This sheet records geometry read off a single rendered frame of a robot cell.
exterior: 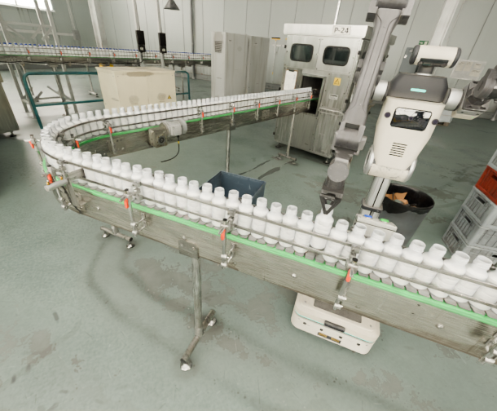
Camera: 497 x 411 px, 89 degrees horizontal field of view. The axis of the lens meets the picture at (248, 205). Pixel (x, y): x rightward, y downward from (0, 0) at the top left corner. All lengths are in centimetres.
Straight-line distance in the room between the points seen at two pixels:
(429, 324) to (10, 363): 213
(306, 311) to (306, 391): 43
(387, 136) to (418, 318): 78
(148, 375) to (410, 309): 142
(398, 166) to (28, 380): 226
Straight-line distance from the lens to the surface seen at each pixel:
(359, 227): 94
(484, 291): 108
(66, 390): 195
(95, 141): 220
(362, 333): 183
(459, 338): 117
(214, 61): 701
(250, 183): 159
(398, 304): 106
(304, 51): 472
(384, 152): 140
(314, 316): 179
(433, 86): 145
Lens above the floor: 164
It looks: 32 degrees down
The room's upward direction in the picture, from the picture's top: 5 degrees clockwise
